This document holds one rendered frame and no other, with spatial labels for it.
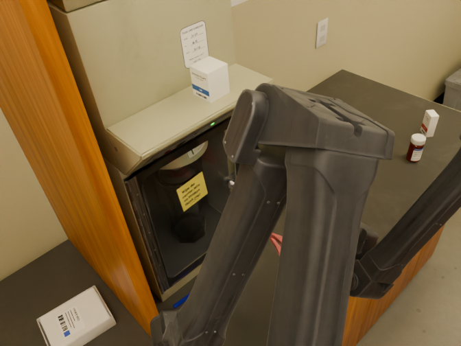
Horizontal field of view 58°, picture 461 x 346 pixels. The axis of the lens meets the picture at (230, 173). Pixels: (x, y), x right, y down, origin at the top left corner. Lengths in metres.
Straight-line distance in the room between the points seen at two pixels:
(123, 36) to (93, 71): 0.08
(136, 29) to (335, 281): 0.54
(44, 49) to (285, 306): 0.42
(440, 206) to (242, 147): 0.49
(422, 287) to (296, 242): 2.09
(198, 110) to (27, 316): 0.78
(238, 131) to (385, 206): 1.05
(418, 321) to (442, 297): 0.20
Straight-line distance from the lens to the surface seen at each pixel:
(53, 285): 1.31
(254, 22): 1.57
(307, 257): 0.33
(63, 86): 0.60
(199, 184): 0.97
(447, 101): 3.54
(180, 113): 0.76
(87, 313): 1.17
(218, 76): 0.77
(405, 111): 1.84
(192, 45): 0.82
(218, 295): 0.51
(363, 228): 0.90
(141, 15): 0.74
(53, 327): 1.19
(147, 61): 0.77
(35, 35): 0.57
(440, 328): 2.32
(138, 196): 0.87
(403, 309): 2.31
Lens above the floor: 1.92
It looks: 41 degrees down
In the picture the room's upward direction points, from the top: 6 degrees counter-clockwise
